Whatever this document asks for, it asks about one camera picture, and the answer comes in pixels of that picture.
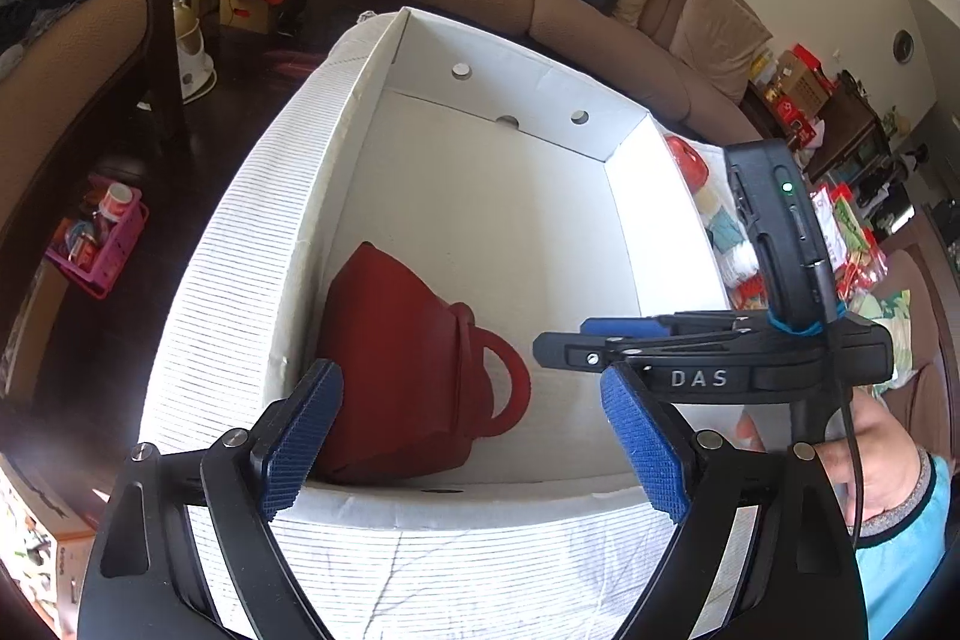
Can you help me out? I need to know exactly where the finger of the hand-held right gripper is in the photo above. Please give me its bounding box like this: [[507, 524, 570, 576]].
[[534, 331, 655, 374], [580, 312, 767, 342]]

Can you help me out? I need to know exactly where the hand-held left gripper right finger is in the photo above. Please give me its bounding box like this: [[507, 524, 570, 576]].
[[600, 361, 871, 640]]

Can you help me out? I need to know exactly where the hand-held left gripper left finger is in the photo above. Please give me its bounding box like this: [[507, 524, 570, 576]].
[[79, 359, 346, 640]]

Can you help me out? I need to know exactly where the red bag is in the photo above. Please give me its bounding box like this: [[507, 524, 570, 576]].
[[313, 241, 533, 487]]

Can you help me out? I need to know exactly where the white cardboard box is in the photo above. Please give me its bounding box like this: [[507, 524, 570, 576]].
[[266, 6, 732, 525]]

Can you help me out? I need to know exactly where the person's right forearm teal sleeve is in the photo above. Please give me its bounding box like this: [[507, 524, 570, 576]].
[[851, 449, 960, 640]]

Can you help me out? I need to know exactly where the person's right hand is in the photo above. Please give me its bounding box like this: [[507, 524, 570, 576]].
[[814, 396, 929, 534]]

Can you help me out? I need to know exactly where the teal knitted cloth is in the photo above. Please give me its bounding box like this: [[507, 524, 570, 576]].
[[709, 212, 745, 253]]

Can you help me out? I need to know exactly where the pile of red snack packets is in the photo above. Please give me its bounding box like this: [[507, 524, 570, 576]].
[[814, 181, 890, 301]]

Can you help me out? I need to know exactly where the orange-red twine ball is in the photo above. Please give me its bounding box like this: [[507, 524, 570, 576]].
[[664, 134, 710, 192]]

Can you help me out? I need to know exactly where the dark wooden cabinet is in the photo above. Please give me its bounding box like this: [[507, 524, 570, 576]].
[[806, 76, 902, 191]]

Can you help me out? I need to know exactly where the white striped tablecloth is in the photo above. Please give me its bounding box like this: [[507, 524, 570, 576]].
[[139, 14, 758, 640]]

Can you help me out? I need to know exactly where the pink plastic basket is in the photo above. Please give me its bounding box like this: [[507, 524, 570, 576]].
[[45, 175, 149, 301]]

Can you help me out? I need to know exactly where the printed cardboard carton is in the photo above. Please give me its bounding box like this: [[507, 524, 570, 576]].
[[0, 451, 92, 640]]

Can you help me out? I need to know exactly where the brown cardboard box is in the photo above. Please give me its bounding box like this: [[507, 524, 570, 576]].
[[219, 0, 287, 35]]

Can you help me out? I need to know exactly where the brown armchair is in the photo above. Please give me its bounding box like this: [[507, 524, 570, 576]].
[[0, 0, 151, 236]]

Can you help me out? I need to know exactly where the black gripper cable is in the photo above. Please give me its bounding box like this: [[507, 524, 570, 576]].
[[840, 383, 863, 555]]

